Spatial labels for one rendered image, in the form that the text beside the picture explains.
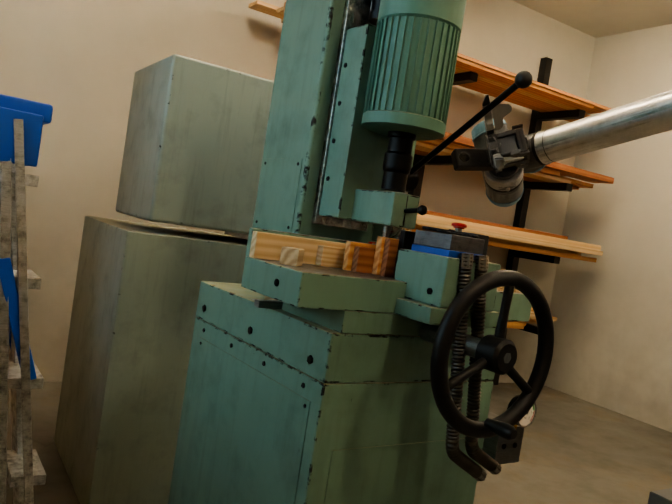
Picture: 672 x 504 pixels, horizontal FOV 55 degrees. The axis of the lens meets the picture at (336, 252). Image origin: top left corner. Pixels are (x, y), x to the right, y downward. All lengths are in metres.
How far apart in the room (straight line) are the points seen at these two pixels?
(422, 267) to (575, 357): 4.07
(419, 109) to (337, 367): 0.53
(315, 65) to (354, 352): 0.68
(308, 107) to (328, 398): 0.67
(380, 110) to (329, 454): 0.66
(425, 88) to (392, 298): 0.42
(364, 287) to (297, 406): 0.25
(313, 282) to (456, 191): 3.49
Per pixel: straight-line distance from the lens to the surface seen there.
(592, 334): 5.11
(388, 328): 1.20
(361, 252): 1.26
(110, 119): 3.47
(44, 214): 3.42
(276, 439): 1.28
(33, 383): 1.76
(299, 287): 1.08
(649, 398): 4.88
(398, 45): 1.35
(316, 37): 1.55
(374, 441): 1.26
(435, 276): 1.16
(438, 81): 1.35
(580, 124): 1.71
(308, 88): 1.53
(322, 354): 1.15
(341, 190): 1.41
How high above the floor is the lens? 0.99
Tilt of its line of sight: 2 degrees down
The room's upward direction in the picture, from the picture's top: 9 degrees clockwise
